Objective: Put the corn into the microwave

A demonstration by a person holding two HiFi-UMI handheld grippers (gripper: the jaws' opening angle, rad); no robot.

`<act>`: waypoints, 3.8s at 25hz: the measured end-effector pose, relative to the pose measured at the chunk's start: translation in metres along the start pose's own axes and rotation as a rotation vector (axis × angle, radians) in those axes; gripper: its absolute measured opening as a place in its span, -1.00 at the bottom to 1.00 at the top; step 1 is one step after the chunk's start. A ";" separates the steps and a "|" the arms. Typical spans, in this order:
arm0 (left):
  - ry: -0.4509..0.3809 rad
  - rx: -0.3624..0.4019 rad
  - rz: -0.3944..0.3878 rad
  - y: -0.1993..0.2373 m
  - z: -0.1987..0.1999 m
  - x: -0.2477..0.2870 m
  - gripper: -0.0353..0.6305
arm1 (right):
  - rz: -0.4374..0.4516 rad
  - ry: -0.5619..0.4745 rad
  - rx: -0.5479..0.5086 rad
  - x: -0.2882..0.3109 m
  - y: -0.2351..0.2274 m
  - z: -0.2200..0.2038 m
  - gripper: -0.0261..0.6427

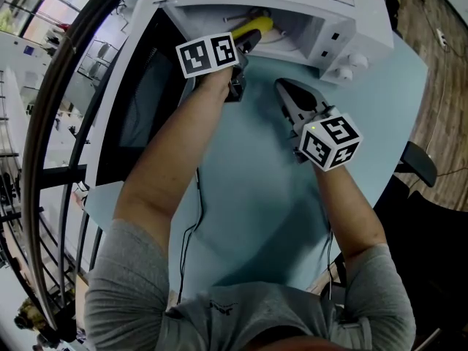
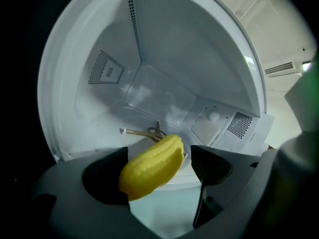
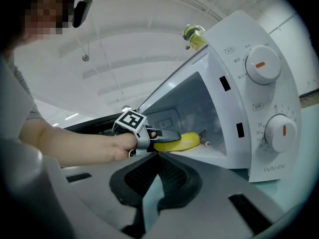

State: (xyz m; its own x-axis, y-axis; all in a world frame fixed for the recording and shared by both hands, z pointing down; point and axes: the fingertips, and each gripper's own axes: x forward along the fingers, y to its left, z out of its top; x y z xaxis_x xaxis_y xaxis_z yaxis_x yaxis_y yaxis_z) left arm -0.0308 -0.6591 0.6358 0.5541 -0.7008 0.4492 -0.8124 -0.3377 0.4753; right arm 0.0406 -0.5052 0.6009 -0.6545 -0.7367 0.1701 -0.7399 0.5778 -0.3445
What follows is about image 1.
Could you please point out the grey t-shirt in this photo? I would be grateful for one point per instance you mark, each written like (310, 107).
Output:
(128, 287)

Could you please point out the person's right forearm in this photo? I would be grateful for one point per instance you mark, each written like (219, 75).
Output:
(347, 210)

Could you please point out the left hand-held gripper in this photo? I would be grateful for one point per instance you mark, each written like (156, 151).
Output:
(204, 55)

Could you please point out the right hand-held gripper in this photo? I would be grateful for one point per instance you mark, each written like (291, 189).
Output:
(329, 141)

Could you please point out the white microwave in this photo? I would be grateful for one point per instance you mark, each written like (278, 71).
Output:
(345, 26)

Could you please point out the white power strip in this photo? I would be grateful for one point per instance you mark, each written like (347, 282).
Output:
(442, 37)

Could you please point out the black armrest office chair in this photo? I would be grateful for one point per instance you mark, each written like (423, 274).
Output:
(420, 163)

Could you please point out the person's left forearm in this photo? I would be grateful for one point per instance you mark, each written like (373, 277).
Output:
(164, 159)

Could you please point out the black metal railing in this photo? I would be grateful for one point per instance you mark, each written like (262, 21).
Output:
(45, 115)

